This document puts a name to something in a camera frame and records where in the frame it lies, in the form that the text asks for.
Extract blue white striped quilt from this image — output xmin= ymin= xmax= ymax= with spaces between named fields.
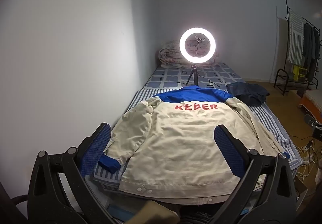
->
xmin=93 ymin=88 xmax=302 ymax=189

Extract white floor cables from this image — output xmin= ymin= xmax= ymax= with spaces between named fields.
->
xmin=293 ymin=138 xmax=320 ymax=176

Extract yellow box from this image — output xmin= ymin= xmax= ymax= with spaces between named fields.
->
xmin=292 ymin=65 xmax=308 ymax=80

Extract dark blue clothes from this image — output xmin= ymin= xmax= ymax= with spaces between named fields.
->
xmin=226 ymin=82 xmax=270 ymax=107

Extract phone holder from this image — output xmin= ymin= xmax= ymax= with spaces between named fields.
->
xmin=195 ymin=35 xmax=207 ymax=58

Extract blue checked bed sheet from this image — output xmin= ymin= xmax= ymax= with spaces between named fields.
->
xmin=144 ymin=61 xmax=246 ymax=90

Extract white hanging towel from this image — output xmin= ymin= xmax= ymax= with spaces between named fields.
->
xmin=287 ymin=9 xmax=304 ymax=66

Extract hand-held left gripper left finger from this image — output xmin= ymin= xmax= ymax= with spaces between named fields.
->
xmin=28 ymin=122 xmax=114 ymax=224

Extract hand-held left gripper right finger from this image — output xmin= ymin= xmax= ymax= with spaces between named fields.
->
xmin=209 ymin=125 xmax=298 ymax=224

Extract beige and blue jacket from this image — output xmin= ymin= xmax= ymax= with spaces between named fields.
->
xmin=98 ymin=85 xmax=291 ymax=205

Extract dark hanging clothes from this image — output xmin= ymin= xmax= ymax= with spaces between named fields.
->
xmin=302 ymin=23 xmax=321 ymax=80

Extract black clothes rack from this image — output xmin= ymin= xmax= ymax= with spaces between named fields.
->
xmin=285 ymin=0 xmax=322 ymax=88

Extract rolled floral quilt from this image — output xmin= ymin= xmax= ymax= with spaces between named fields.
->
xmin=158 ymin=40 xmax=217 ymax=68

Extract orange padded bench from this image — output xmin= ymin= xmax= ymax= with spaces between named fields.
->
xmin=298 ymin=89 xmax=322 ymax=116

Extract black shoe rack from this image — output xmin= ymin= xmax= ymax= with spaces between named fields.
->
xmin=274 ymin=68 xmax=319 ymax=96

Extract cardboard box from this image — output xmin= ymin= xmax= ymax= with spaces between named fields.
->
xmin=293 ymin=175 xmax=309 ymax=204

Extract black ring light cable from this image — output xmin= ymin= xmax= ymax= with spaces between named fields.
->
xmin=177 ymin=80 xmax=228 ymax=88

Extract black tripod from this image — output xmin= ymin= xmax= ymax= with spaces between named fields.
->
xmin=185 ymin=63 xmax=199 ymax=86

